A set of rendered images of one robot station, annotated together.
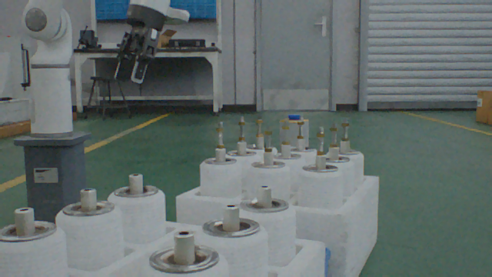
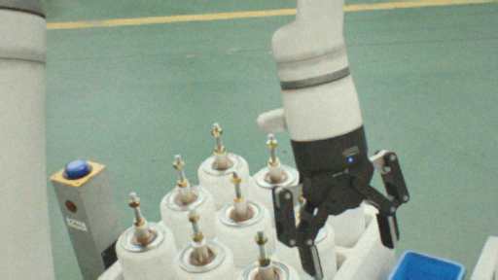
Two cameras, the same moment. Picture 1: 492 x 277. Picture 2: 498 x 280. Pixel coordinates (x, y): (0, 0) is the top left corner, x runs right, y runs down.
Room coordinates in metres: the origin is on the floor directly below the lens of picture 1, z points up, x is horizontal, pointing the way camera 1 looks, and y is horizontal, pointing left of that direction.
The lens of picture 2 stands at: (0.95, 0.77, 0.90)
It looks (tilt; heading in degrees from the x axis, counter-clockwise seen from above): 30 degrees down; 282
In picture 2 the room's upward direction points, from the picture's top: 8 degrees counter-clockwise
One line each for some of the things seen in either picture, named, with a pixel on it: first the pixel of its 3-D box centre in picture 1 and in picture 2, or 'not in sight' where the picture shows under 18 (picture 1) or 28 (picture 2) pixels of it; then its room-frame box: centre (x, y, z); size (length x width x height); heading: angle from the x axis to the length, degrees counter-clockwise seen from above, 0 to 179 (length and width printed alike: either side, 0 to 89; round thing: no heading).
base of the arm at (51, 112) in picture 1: (52, 102); not in sight; (1.23, 0.50, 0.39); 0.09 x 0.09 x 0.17; 89
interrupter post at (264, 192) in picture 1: (264, 197); not in sight; (0.72, -0.02, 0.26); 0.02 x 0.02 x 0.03
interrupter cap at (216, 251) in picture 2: (241, 154); (201, 257); (1.21, 0.02, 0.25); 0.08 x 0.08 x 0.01
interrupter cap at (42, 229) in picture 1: (25, 231); not in sight; (0.60, 0.29, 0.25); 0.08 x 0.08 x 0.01
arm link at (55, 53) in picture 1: (48, 38); not in sight; (1.23, 0.50, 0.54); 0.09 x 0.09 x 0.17; 84
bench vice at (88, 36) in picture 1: (88, 38); not in sight; (5.42, 1.76, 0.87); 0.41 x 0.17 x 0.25; 179
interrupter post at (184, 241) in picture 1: (184, 248); not in sight; (0.50, 0.07, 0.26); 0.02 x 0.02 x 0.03
